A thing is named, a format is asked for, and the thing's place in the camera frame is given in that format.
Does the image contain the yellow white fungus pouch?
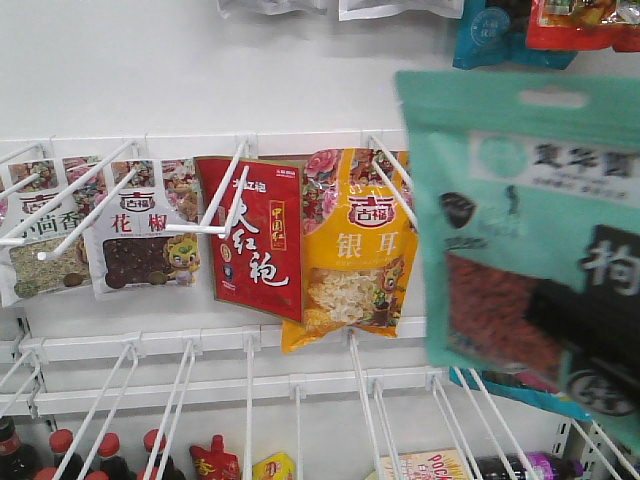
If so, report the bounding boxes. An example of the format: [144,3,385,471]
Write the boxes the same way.
[281,148,418,353]

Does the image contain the red-capped soy sauce bottle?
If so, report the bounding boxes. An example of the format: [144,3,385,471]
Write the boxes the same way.
[97,432,137,480]

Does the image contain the white peg hook left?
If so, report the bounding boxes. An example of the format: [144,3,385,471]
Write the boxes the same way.
[1,139,137,261]

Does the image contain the dark purple-label bottle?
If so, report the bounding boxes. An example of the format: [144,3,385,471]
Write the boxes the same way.
[472,451,586,480]

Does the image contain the Pocky snack box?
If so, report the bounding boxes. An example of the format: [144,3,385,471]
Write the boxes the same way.
[377,448,476,480]

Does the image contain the blue pouch top right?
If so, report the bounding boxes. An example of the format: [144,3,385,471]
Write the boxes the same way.
[452,1,578,70]

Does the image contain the white peg hook centre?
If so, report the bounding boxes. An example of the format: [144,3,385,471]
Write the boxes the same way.
[166,139,251,240]

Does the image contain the white Sichuan pepper pouch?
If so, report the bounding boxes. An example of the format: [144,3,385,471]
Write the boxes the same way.
[83,158,201,299]

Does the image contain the white fennel seed pouch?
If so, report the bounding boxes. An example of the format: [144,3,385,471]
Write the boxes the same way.
[1,155,105,307]

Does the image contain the blue sweet potato noodle pouch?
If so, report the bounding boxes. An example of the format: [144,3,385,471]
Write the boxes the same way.
[476,370,592,422]

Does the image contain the red spout sauce pouch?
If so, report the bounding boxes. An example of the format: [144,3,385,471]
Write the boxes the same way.
[189,434,241,480]

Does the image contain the red pouch top right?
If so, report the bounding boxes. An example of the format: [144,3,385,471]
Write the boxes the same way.
[526,0,639,53]

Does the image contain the red Dahongpao seasoning pouch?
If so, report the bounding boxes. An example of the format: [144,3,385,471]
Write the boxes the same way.
[210,157,303,323]

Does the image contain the yellow snack packet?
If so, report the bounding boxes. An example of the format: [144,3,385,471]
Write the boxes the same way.
[252,452,296,480]

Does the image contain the teal goji berry pouch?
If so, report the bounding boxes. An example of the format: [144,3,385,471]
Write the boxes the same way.
[396,71,639,418]

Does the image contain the white peg hook right-centre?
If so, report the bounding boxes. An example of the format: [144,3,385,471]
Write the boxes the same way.
[367,134,419,234]

